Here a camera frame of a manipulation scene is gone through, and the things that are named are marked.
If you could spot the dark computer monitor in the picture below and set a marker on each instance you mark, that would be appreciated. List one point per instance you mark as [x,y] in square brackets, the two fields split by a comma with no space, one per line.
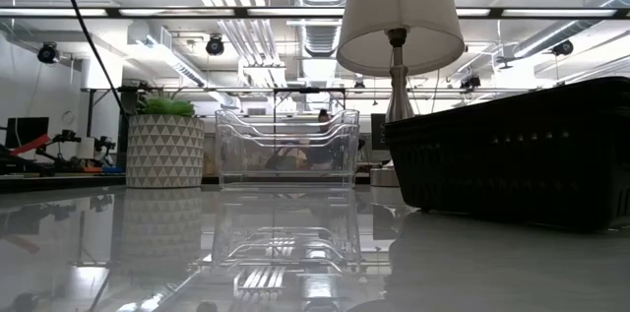
[27,130]

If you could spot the black background frame stand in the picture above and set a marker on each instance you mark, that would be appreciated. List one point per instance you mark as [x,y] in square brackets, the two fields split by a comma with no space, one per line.
[309,90]

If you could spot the potted succulent white triangle pot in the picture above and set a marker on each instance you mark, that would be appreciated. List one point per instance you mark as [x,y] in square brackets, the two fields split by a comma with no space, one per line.
[165,154]

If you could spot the person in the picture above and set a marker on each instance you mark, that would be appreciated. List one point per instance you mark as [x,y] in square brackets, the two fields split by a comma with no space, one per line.
[323,115]

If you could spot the black ceiling camera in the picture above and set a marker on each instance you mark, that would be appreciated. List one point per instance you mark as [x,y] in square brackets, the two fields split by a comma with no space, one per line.
[215,45]
[470,81]
[47,53]
[562,47]

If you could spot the black background monitor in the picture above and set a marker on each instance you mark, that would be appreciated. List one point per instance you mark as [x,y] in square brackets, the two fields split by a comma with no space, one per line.
[378,132]

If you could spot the table lamp white shade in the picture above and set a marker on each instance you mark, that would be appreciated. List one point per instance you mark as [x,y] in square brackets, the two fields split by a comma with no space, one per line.
[398,17]

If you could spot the overhead black frame bar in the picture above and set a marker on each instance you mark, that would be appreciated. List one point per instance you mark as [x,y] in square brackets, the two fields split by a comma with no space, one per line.
[236,12]

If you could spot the round white wall clock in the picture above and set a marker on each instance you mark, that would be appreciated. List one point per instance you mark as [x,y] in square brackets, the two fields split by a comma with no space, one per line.
[68,117]

